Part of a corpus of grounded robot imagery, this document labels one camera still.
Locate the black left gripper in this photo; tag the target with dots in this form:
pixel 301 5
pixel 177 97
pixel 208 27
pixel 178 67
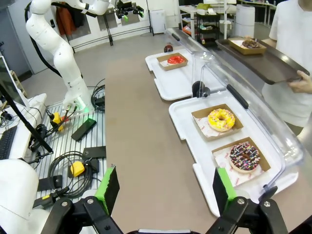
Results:
pixel 124 6

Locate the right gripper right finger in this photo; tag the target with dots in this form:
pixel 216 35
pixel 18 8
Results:
pixel 225 190

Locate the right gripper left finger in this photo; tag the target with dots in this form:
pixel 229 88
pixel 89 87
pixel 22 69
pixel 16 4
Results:
pixel 107 192

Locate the chocolate donut colourful sprinkles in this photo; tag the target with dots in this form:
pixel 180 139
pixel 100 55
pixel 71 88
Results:
pixel 235 163

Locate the brown cardboard donut box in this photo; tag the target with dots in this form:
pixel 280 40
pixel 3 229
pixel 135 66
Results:
pixel 170 67
pixel 220 151
pixel 246 51
pixel 202 115

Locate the plain chocolate donut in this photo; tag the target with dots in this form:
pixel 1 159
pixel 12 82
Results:
pixel 251 44

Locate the dark brown serving tray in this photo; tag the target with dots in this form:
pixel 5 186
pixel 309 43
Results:
pixel 268 65

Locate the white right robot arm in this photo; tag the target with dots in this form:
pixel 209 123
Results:
pixel 17 190

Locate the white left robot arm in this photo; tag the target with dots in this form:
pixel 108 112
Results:
pixel 63 58

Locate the red glazed donut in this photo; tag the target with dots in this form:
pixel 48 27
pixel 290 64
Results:
pixel 171 61

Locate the yellow sprinkled donut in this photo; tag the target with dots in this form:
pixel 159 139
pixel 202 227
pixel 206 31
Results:
pixel 214 123

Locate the person in white shirt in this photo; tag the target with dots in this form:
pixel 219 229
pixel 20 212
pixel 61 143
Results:
pixel 292 29

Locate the person's left hand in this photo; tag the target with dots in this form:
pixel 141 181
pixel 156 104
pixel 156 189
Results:
pixel 304 84

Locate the white square air purifier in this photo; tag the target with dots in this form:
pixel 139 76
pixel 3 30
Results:
pixel 158 22

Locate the yellow emergency stop button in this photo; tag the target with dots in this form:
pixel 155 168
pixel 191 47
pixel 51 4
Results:
pixel 57 119
pixel 77 168

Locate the flat black box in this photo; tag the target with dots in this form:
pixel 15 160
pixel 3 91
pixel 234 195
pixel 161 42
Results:
pixel 95 152

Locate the clear plastic tray lid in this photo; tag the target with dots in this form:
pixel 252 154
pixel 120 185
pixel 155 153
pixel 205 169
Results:
pixel 240 96
pixel 185 39

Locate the small black box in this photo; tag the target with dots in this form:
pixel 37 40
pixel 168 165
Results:
pixel 48 183

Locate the black handheld pendant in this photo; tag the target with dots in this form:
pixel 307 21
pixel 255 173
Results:
pixel 46 199

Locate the black box green light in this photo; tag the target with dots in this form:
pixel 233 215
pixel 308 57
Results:
pixel 84 129

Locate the brown hanging jacket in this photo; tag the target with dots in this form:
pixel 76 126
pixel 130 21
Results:
pixel 65 20

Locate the black shelf cart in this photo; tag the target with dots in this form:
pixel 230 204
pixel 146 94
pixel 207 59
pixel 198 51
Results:
pixel 207 26

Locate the white plastic display tray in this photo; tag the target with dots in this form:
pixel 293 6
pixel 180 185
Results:
pixel 185 126
pixel 175 83

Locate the white computer desk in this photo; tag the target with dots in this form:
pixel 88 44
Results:
pixel 24 131

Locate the black tripod leg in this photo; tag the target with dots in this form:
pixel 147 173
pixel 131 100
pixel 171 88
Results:
pixel 26 122

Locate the black keyboard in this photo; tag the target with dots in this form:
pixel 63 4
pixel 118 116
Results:
pixel 7 143

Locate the white round air purifier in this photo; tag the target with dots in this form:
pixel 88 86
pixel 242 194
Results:
pixel 245 20

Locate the white computer monitor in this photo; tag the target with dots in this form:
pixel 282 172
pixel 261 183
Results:
pixel 12 85

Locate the ribbed metal base plate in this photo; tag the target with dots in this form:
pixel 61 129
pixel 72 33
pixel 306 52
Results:
pixel 63 143

